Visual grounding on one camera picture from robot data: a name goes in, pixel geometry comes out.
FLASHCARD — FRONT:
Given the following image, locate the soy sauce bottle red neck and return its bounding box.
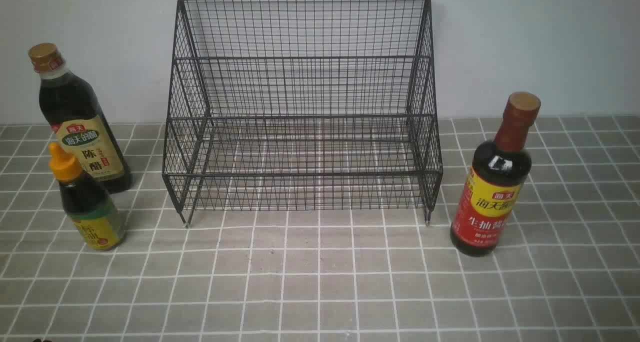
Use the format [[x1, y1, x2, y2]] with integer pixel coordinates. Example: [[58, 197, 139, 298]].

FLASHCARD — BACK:
[[450, 91, 541, 257]]

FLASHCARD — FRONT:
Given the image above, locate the small oyster sauce bottle orange cap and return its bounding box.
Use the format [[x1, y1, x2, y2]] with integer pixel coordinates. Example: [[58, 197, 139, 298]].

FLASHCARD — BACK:
[[48, 143, 126, 251]]

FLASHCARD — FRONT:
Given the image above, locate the large vinegar bottle gold cap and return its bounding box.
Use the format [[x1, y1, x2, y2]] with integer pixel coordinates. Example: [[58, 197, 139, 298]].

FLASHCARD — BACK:
[[28, 43, 133, 194]]

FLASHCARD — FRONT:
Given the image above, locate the black wire mesh shelf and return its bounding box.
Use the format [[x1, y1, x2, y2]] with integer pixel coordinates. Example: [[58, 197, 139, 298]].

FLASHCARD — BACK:
[[161, 0, 444, 228]]

